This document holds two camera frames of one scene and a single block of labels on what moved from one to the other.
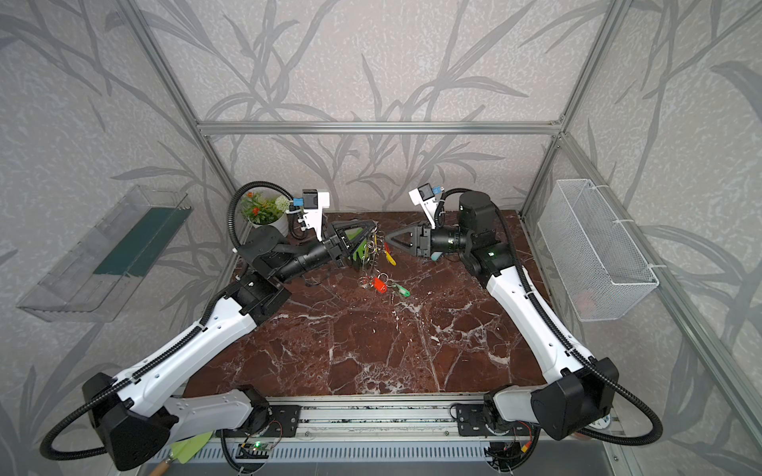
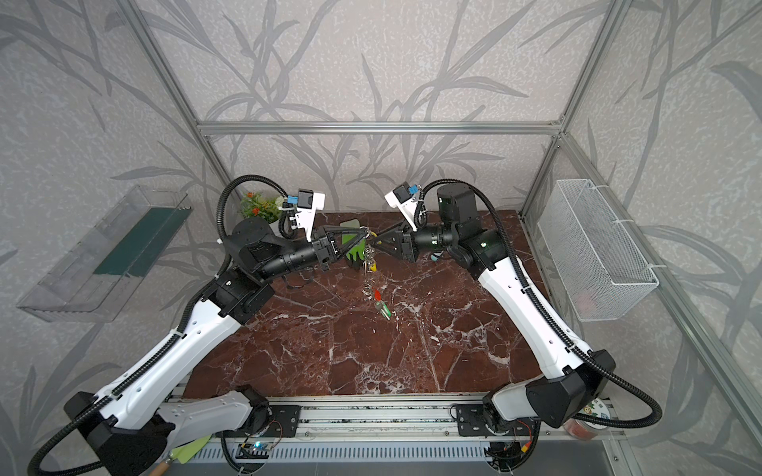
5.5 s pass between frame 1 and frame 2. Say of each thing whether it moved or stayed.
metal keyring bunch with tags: moved
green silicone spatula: stayed
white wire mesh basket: stayed
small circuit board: stayed
